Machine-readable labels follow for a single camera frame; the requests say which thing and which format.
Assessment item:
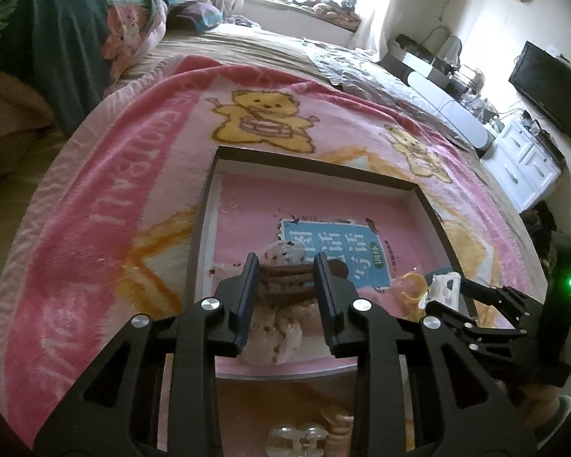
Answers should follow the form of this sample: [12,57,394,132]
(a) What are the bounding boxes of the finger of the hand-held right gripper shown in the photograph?
[423,299,530,359]
[457,277,547,328]

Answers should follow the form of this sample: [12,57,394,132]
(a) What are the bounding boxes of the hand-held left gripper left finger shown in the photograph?
[33,252,262,457]

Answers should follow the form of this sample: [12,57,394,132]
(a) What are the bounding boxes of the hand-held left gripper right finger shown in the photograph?
[313,251,539,457]

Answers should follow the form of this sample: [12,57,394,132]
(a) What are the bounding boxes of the brown hair clip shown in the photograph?
[257,263,350,308]

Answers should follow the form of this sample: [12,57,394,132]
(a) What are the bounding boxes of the white claw hair clip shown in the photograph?
[426,271,461,311]

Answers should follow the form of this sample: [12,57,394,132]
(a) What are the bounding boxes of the yellow hair clip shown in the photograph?
[390,271,429,322]

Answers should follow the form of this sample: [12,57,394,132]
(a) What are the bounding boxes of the dark shallow cardboard box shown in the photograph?
[183,145,479,382]

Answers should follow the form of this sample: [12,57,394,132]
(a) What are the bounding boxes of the person's right forearm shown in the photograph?
[518,381,571,449]

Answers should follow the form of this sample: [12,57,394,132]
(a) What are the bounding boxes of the dark bag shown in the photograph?
[522,200,571,270]

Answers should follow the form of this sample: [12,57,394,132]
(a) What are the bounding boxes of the white drawer cabinet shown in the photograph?
[480,118,568,214]

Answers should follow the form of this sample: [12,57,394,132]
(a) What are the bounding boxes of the pink bear printed blanket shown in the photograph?
[0,54,550,457]

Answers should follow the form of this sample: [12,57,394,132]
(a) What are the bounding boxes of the white long rounded box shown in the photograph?
[406,70,496,152]

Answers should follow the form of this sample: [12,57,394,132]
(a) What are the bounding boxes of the black flat television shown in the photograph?
[507,40,571,141]

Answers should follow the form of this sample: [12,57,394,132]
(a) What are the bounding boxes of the clear plastic sheet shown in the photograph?
[302,37,412,102]

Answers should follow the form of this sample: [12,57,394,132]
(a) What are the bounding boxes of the dark leaf print quilt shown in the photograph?
[0,0,173,136]

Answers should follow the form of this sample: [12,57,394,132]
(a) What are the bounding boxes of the beige spiral hair tie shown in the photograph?
[324,412,357,457]

